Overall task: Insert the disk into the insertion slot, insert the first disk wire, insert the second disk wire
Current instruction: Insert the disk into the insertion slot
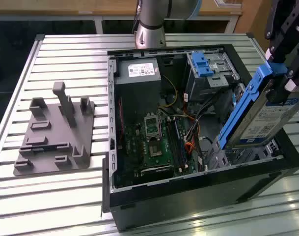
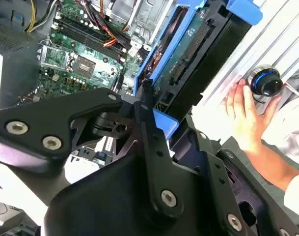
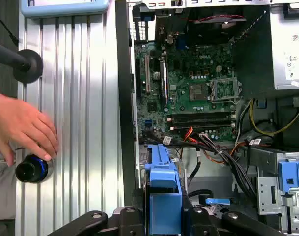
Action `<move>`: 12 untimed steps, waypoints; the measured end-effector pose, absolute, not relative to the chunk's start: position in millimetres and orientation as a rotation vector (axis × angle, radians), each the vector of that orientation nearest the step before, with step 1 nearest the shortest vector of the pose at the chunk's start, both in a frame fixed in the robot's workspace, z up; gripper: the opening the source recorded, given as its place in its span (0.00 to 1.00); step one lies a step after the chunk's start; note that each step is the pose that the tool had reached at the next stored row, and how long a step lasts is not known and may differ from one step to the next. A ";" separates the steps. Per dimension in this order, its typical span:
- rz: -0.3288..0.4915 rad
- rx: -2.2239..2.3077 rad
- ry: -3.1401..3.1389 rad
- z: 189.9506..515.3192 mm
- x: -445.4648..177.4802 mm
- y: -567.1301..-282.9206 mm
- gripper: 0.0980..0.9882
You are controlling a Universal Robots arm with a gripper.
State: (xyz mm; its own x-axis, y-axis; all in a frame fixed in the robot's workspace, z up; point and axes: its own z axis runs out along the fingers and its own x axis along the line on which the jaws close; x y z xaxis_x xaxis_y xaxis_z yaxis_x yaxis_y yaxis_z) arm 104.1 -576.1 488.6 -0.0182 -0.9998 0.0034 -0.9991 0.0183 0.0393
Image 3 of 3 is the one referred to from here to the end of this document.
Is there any thick black cable bundle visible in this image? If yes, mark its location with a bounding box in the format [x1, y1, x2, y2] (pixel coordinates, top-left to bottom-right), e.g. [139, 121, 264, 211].
[139, 134, 259, 201]

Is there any round black tool blue ring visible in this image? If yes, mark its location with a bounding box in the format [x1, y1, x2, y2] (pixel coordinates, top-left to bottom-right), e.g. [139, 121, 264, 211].
[15, 154, 50, 184]

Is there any dark square CPU socket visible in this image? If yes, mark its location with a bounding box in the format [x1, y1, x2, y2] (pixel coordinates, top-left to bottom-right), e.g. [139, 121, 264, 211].
[188, 82, 211, 102]

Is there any grey power supply unit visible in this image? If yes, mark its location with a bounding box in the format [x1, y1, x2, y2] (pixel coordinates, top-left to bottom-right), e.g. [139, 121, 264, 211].
[231, 3, 299, 99]

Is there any thin orange brown wire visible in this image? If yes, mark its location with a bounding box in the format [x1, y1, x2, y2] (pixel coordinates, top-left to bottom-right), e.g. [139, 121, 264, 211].
[203, 141, 272, 165]

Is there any person's grey clothing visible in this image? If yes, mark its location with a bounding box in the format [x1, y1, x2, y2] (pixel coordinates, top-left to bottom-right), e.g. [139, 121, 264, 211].
[0, 137, 17, 221]

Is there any blue plastic tab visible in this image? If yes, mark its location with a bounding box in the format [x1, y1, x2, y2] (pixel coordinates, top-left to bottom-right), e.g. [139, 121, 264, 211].
[205, 197, 231, 206]

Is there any metal socket cover frame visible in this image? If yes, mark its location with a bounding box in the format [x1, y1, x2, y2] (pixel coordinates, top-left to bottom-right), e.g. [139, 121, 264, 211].
[210, 77, 241, 102]

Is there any person's left hand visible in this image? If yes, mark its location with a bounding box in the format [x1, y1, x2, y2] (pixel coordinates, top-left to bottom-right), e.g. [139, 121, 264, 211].
[0, 90, 59, 168]

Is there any black RAM slot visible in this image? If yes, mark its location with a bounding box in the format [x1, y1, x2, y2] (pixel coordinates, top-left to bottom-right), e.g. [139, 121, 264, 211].
[167, 121, 236, 128]
[166, 111, 236, 118]
[168, 125, 235, 132]
[166, 115, 236, 123]

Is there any black PC case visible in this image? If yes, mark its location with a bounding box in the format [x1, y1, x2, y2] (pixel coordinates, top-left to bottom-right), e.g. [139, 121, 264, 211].
[114, 0, 299, 236]

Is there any thin wire locking lever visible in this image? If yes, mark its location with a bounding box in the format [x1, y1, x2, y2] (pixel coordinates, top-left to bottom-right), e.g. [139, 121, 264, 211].
[210, 94, 244, 103]

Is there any black case fan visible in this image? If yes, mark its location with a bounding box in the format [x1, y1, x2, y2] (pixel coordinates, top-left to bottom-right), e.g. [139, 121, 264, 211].
[187, 8, 247, 46]

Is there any hard disk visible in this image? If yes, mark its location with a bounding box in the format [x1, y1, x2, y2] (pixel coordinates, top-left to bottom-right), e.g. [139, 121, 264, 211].
[144, 144, 189, 236]

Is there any green motherboard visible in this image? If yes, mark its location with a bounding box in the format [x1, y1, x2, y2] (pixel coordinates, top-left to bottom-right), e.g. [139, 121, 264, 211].
[134, 41, 243, 143]

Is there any pale blue teach pendant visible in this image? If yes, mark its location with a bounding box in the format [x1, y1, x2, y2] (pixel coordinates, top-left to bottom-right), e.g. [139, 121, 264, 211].
[19, 0, 109, 18]

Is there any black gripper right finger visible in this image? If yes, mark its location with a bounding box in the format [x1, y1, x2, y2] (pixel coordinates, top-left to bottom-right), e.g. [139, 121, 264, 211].
[182, 187, 285, 236]

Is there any thin black cable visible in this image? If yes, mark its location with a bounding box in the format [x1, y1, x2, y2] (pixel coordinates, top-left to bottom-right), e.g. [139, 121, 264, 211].
[0, 6, 19, 45]

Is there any black disk wire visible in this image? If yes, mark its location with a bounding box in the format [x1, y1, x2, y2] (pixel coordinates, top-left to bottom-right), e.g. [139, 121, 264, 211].
[186, 147, 215, 206]

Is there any yellow and black power cable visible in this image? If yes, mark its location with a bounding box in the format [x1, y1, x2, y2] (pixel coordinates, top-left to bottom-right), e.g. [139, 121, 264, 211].
[237, 98, 299, 136]

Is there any black expansion slot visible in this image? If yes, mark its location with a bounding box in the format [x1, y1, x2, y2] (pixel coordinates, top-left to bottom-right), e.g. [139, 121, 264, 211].
[136, 58, 143, 99]

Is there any red yellow orange wire fan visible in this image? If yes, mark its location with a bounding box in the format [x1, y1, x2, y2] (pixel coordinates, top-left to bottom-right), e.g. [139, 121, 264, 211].
[184, 126, 201, 142]

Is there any blue drive cage latch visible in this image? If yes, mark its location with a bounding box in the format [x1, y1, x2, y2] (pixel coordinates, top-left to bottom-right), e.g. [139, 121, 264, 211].
[277, 159, 299, 193]

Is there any white expansion slot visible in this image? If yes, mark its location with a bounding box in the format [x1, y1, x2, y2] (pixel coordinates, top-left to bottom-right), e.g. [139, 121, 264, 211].
[143, 54, 151, 93]

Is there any black pole with round foot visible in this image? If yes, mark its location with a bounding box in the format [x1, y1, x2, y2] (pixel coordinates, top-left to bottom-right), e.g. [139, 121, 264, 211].
[0, 40, 44, 84]

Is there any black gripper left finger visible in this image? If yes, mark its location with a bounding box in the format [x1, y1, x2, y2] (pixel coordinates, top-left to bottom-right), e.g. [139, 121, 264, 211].
[48, 188, 150, 236]

